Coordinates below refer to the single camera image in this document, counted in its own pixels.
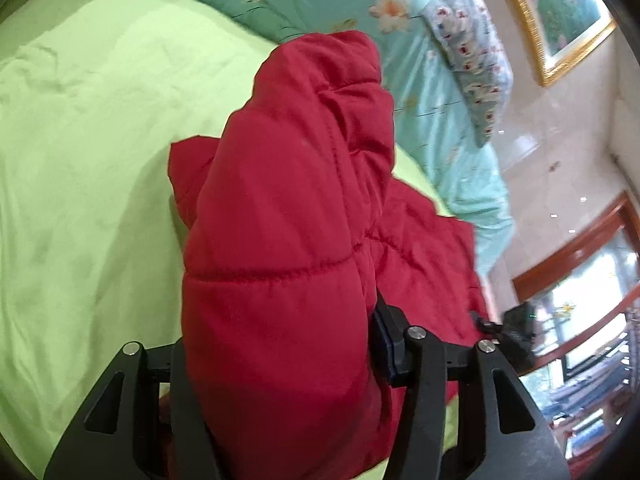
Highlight red quilted puffer coat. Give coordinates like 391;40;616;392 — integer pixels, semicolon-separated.
168;30;486;479

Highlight teal floral comforter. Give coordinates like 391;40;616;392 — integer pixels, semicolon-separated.
198;0;515;276

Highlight white red print pillow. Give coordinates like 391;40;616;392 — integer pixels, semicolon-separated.
423;0;514;145

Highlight gold framed landscape painting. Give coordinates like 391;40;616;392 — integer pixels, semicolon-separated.
511;0;616;87

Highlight light green bed sheet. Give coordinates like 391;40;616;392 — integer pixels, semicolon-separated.
0;0;461;480

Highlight brown wooden window frame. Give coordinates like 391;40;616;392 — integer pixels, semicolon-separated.
512;191;639;373

